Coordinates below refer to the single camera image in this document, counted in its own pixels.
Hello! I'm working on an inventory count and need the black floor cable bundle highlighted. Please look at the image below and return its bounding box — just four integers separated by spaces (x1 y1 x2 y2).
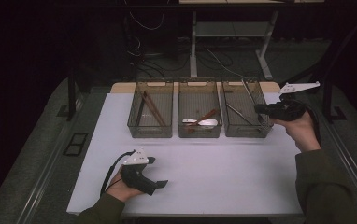
126 34 190 78

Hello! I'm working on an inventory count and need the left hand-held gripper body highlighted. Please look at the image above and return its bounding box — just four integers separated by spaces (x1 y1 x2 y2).
120 147 159 196

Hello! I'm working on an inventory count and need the white floor cable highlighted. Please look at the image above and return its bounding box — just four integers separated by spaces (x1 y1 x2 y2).
204 48 250 80

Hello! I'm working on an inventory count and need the person's right hand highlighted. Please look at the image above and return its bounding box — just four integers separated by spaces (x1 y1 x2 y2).
273 110 321 153

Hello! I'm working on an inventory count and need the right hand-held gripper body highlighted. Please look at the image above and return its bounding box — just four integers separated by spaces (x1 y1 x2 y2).
268 81 321 122

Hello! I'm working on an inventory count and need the smoky transparent plastic bin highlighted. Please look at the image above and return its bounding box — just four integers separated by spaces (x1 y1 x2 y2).
177 77 223 139
126 77 175 139
221 77 275 138

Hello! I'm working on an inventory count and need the black metal stand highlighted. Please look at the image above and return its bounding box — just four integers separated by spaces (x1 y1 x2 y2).
56 66 84 122
321 71 348 124

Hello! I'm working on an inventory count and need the brown wooden chopstick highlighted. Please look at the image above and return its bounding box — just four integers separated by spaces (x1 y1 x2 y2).
141 91 166 127
143 90 168 126

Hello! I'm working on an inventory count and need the white ceramic spoon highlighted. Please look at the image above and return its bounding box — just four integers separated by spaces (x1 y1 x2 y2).
181 118 219 128

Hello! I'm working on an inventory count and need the brown wooden spoon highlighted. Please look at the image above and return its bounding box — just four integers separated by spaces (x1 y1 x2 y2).
187 108 219 133

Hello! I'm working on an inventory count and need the white table mat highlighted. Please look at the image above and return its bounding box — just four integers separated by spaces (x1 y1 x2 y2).
66 91 344 217

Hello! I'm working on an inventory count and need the left hand-held gripper cable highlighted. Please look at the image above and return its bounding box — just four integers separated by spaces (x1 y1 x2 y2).
100 149 136 197

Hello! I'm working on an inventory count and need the person's left hand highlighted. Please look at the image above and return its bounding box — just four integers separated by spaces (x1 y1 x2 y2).
106 174 145 203

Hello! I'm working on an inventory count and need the white hanging cable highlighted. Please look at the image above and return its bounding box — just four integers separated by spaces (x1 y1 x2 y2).
124 0 165 32

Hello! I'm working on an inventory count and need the white metal desk frame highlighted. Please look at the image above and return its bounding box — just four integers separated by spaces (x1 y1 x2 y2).
179 0 325 81

